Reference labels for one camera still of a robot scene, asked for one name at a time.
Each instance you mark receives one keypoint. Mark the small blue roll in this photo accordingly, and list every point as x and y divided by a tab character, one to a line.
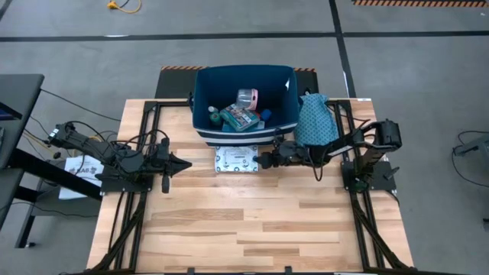
266	114

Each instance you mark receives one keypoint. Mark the white printed flat pouch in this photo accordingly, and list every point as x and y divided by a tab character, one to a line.
237	160

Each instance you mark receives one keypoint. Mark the blue patterned cloth pouch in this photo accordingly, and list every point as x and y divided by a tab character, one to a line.
316	122

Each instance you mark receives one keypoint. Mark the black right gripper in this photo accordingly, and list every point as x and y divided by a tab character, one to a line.
292	154

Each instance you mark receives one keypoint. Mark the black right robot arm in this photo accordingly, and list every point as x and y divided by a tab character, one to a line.
386	135

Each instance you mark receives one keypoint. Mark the black hazard-striped floor mat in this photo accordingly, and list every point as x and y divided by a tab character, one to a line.
172	86

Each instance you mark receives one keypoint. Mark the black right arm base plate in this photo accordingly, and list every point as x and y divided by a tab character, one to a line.
382	183

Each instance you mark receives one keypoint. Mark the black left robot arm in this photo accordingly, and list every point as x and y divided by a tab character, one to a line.
84	143

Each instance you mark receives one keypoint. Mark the black desk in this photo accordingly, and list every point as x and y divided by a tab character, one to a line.
19	107

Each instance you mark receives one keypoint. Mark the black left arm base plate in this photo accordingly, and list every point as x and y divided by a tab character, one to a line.
114	185

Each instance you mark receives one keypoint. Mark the white printed paper sheet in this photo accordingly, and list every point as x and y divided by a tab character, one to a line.
76	183

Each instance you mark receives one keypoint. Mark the black aluminium rail frame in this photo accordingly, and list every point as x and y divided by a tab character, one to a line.
365	237
134	237

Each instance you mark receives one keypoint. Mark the navy blue fabric bin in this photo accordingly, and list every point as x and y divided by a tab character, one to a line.
229	82

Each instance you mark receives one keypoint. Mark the grey floor equipment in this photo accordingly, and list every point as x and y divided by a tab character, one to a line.
477	147

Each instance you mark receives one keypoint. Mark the green tape roll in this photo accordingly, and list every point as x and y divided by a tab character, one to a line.
216	119

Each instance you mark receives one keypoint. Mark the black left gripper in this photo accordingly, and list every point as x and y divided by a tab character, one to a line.
162	162

